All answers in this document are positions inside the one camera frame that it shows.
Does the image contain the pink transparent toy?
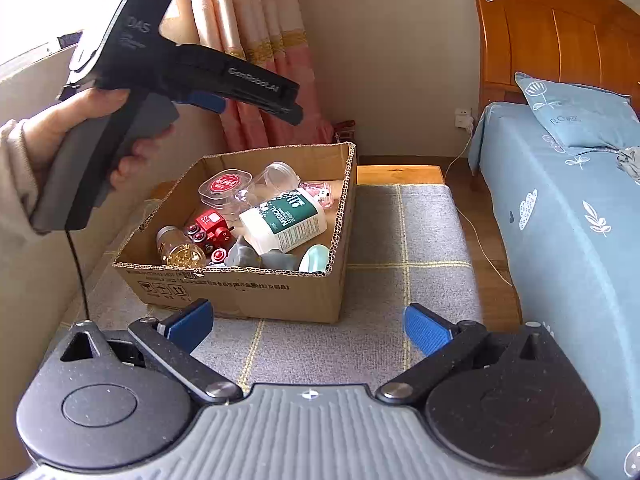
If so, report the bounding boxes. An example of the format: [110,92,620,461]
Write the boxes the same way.
[300,181,334,209]

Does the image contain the open cardboard box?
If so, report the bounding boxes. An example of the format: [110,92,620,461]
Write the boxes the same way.
[113,142,357,324]

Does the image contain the blue pillow near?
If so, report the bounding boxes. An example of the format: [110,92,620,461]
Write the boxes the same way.
[514,72,639,155]

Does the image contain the pink curtain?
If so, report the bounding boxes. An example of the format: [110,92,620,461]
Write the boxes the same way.
[164,0,333,152]

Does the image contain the white wall socket plug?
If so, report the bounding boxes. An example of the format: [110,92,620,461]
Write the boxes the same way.
[454,108,474,134]

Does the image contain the wooden headboard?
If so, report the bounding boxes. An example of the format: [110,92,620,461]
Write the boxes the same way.
[475,0,639,110]

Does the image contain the person's left hand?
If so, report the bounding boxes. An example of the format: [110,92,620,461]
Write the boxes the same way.
[23,88,175,190]

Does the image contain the grey mouse figurine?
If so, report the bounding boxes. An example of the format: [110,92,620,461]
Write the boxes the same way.
[224,235,298,271]

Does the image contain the grey green checked mat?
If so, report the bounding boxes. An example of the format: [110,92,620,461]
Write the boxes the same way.
[88,184,482,388]

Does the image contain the mint green egg-shaped case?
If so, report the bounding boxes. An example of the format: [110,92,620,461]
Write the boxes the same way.
[298,244,330,273]

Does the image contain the red toy train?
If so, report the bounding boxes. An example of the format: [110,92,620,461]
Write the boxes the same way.
[184,209,234,257]

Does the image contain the beige sleeve forearm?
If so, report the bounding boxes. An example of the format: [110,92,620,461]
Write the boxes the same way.
[0,120,40,266]

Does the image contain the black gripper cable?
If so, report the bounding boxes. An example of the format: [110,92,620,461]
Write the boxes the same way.
[64,228,92,323]

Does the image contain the clear plastic cup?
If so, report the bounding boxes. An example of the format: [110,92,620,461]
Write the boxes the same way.
[234,162,302,208]

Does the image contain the black fidget cube red buttons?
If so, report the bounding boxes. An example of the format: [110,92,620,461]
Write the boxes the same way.
[207,247,228,266]

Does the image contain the crumpled grey cloth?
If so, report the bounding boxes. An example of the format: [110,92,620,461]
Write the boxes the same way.
[616,146,640,184]

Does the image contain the jar of golden capsules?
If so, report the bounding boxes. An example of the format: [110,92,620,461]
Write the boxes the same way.
[156,226,207,269]

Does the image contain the white medical bottle green label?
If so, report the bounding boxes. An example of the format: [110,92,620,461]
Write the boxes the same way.
[240,188,328,255]

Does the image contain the clear container with red label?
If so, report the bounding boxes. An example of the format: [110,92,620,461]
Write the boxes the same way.
[198,169,253,214]

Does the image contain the blue floral bedsheet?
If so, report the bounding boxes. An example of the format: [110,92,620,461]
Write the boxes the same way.
[469,103,639,479]

